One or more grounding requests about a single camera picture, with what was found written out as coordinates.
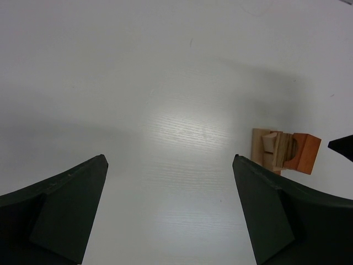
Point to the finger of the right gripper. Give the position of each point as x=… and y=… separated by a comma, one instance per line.
x=343, y=146

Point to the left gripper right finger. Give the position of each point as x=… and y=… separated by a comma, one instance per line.
x=290, y=223

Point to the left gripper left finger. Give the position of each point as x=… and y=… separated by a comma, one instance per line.
x=50, y=222

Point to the reddish arch wood block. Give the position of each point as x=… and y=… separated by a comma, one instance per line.
x=307, y=147

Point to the striped zebrawood block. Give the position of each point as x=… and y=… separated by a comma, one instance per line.
x=285, y=149

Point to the light wood cube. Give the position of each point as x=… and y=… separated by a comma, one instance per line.
x=269, y=142

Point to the light long wood block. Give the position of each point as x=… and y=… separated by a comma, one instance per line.
x=258, y=155

